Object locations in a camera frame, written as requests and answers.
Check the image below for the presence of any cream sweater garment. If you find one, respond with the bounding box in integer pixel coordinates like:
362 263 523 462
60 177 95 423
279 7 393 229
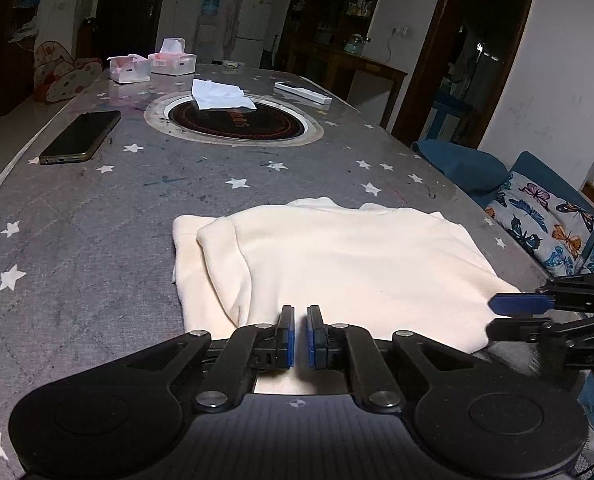
172 197 510 394

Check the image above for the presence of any blue sofa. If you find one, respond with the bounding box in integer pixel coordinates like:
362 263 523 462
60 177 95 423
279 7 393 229
411 138 594 480

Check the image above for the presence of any round black induction cooktop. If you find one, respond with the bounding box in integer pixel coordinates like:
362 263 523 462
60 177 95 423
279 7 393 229
143 92 324 148

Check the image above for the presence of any white tissue sheet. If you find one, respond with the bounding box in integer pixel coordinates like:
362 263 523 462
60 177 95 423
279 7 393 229
192 79 256 110

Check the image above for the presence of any dark wooden side table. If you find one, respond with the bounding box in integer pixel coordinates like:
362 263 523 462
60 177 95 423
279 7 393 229
323 51 408 129

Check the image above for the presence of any black smartphone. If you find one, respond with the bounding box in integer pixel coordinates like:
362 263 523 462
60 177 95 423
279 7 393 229
39 110 122 165

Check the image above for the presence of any water dispenser with bottle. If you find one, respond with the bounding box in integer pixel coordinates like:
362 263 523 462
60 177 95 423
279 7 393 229
193 0 221 64

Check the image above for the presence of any pink tissue box rear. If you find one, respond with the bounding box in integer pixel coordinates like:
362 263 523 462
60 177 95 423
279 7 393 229
148 38 196 76

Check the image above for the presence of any white refrigerator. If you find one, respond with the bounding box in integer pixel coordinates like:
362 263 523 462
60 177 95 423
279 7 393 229
232 0 274 67

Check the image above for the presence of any dark wooden display cabinet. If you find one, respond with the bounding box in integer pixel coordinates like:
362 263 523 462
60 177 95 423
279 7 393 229
274 0 378 77

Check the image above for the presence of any dark entrance door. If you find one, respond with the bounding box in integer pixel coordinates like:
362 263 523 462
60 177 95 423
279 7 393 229
82 0 163 65

